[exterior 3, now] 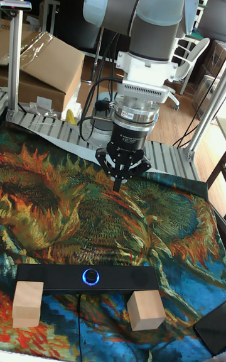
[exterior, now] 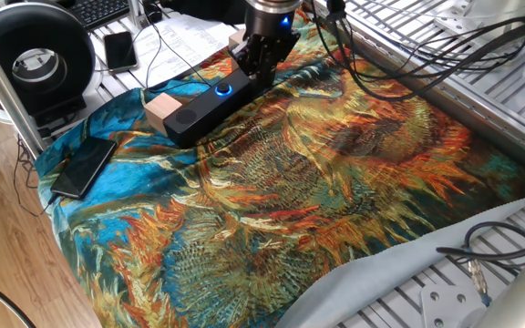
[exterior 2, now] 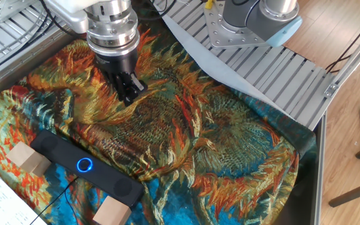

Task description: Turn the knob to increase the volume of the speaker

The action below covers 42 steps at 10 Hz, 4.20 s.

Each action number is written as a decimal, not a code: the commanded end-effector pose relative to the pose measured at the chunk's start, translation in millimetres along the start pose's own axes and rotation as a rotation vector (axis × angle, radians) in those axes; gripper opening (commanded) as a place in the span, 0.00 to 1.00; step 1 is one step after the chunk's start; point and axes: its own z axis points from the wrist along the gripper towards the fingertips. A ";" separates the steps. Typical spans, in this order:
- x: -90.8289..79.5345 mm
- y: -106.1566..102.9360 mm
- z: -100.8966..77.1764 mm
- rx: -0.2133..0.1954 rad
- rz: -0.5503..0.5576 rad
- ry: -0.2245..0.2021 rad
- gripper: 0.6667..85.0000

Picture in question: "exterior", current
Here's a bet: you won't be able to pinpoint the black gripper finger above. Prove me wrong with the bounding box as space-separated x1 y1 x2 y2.
255 31 301 90
231 37 264 77

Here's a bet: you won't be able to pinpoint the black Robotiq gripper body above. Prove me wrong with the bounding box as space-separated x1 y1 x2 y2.
243 3 297 45

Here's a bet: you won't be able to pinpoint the black bar speaker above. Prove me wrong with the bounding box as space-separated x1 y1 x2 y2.
162 67 263 149

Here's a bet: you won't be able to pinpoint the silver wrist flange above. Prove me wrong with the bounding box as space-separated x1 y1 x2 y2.
245 0 304 14

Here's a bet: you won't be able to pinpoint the light wooden cube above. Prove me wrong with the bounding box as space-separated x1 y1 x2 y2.
143 92 184 137
228 29 246 52

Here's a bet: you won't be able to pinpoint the printed white paper sheets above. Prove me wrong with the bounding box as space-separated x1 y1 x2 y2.
132 13 240 90

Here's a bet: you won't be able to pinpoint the black computer mouse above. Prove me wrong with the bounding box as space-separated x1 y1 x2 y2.
142 0 164 25

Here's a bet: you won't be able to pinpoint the small black smartphone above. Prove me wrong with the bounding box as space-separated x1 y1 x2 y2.
103 30 139 75

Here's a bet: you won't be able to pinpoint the sunflower painting cloth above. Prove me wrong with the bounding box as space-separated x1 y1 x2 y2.
34 4 525 328

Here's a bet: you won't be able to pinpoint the black computer keyboard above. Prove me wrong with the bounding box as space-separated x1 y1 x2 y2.
68 0 131 31

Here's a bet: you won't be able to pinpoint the large black smartphone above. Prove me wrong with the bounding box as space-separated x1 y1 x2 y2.
50 135 118 200

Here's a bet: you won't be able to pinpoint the thin black speaker cable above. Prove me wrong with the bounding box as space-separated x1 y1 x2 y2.
145 0 213 90

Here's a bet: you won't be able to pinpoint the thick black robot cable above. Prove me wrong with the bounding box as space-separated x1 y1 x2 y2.
310 0 525 102

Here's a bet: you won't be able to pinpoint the aluminium frame post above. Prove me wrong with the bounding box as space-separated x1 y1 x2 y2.
0 15 48 159
128 0 148 29

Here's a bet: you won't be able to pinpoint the white metal bracket plate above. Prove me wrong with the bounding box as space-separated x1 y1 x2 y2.
434 0 525 36

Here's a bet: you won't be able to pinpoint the thin black phone cable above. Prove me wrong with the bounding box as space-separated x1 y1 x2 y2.
13 135 58 218

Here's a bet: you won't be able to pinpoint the black cable with metal connector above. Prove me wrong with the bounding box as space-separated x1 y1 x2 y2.
435 220 525 307

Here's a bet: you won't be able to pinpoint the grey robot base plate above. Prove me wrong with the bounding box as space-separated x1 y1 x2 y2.
420 283 488 328

